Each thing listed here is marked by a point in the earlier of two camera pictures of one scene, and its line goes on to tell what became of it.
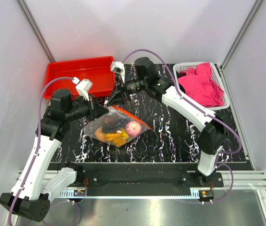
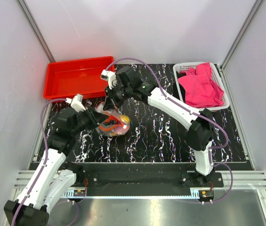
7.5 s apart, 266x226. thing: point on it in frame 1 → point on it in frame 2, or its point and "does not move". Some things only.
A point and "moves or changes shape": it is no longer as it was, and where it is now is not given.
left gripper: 96,110 → 96,118
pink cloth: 199,88 does not move
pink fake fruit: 133,128 → 121,129
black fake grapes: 114,125 moves or changes shape
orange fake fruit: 117,138 → 107,128
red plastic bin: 97,69 does not move
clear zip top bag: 115,127 moves or changes shape
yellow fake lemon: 124,134 → 125,118
